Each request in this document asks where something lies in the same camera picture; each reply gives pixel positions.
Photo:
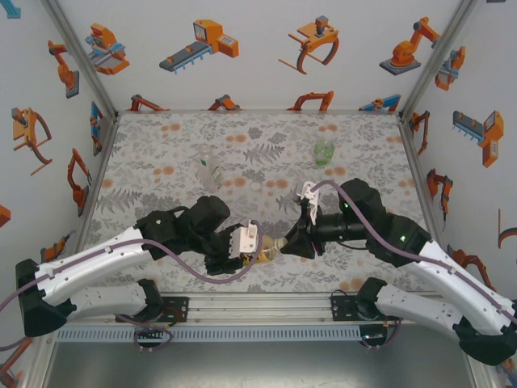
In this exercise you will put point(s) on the white label jasmine tea bottle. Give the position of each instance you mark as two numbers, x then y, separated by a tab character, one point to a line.
208	174

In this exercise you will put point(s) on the green label clear bottle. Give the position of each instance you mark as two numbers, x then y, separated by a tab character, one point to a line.
324	153

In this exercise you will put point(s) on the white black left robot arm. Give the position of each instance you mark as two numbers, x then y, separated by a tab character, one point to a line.
93	258

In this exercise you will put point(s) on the white bottle cap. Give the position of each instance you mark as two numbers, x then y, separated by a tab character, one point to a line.
255	188

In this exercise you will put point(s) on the small black circuit board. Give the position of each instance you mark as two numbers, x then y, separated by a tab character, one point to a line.
373	334

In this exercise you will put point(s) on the aluminium table rail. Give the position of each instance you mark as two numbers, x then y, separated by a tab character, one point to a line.
258	309

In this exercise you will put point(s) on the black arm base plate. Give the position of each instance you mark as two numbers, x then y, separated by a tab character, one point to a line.
343	307
179	311

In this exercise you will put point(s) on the aluminium side rail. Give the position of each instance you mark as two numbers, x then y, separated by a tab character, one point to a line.
412	157
101	169

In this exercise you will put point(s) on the aluminium frame post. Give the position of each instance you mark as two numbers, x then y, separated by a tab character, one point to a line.
38	359
480	376
436	60
81	60

